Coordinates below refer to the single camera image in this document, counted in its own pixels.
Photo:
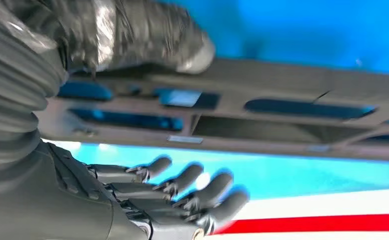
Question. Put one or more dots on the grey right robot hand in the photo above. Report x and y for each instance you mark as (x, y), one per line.
(48, 205)

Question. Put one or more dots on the red barrier belt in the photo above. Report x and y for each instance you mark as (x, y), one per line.
(313, 223)

